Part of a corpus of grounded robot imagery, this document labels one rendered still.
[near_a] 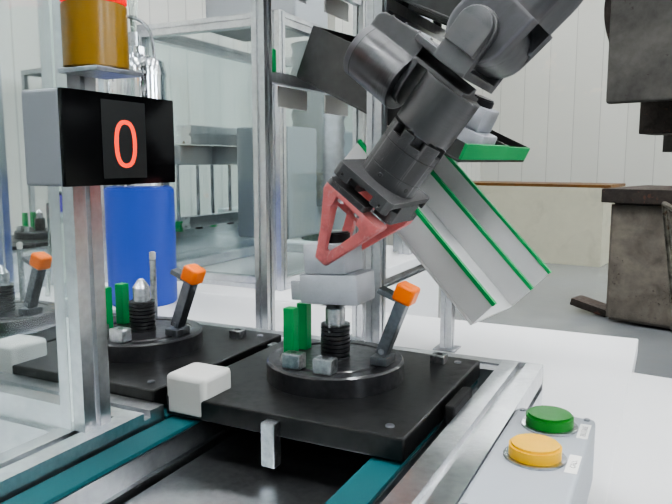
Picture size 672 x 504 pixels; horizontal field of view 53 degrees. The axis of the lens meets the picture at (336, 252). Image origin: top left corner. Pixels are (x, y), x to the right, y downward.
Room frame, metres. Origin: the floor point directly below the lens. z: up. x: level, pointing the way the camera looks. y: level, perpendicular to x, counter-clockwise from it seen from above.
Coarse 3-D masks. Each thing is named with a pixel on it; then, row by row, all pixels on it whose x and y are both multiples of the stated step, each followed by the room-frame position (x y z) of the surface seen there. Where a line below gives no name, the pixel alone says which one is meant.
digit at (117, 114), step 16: (112, 112) 0.53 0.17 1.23; (128, 112) 0.55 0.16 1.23; (144, 112) 0.56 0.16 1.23; (112, 128) 0.53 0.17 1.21; (128, 128) 0.55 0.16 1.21; (144, 128) 0.56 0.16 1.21; (112, 144) 0.53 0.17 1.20; (128, 144) 0.54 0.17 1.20; (144, 144) 0.56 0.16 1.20; (112, 160) 0.53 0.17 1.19; (128, 160) 0.54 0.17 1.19; (144, 160) 0.56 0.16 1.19; (112, 176) 0.53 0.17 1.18; (128, 176) 0.54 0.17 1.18; (144, 176) 0.56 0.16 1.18
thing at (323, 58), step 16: (320, 32) 0.95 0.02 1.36; (336, 32) 0.99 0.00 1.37; (320, 48) 0.95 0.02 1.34; (336, 48) 0.93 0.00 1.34; (304, 64) 0.96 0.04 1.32; (320, 64) 0.95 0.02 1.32; (336, 64) 0.93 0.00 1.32; (304, 80) 0.96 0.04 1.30; (320, 80) 0.95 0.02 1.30; (336, 80) 0.93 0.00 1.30; (352, 80) 0.92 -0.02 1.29; (336, 96) 0.93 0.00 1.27; (352, 96) 0.92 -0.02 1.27; (464, 144) 0.82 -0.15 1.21; (480, 144) 0.85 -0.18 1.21; (496, 144) 0.93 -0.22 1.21; (464, 160) 0.83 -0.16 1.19; (480, 160) 0.87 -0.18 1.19; (496, 160) 0.91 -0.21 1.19
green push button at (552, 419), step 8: (536, 408) 0.57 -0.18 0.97; (544, 408) 0.57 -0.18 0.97; (552, 408) 0.57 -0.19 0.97; (560, 408) 0.57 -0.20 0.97; (528, 416) 0.56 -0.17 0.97; (536, 416) 0.55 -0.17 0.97; (544, 416) 0.55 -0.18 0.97; (552, 416) 0.55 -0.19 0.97; (560, 416) 0.55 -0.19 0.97; (568, 416) 0.55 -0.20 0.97; (528, 424) 0.56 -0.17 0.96; (536, 424) 0.55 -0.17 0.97; (544, 424) 0.55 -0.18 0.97; (552, 424) 0.54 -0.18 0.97; (560, 424) 0.54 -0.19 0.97; (568, 424) 0.55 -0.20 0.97; (552, 432) 0.54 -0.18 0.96; (560, 432) 0.54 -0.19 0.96
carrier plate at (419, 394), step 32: (416, 352) 0.76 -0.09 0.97; (256, 384) 0.64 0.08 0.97; (416, 384) 0.64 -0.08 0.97; (448, 384) 0.64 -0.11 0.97; (192, 416) 0.60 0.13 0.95; (224, 416) 0.59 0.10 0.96; (256, 416) 0.57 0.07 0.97; (288, 416) 0.56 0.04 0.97; (320, 416) 0.56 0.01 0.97; (352, 416) 0.56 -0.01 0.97; (384, 416) 0.56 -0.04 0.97; (416, 416) 0.56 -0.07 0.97; (352, 448) 0.53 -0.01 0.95; (384, 448) 0.52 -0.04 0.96
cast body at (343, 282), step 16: (336, 240) 0.66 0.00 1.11; (304, 256) 0.66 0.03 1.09; (352, 256) 0.66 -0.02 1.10; (320, 272) 0.65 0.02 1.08; (336, 272) 0.65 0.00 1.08; (352, 272) 0.66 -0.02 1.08; (368, 272) 0.66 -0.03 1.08; (304, 288) 0.66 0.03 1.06; (320, 288) 0.65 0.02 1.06; (336, 288) 0.65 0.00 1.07; (352, 288) 0.64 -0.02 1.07; (368, 288) 0.66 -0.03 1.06; (336, 304) 0.65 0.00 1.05; (352, 304) 0.64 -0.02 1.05
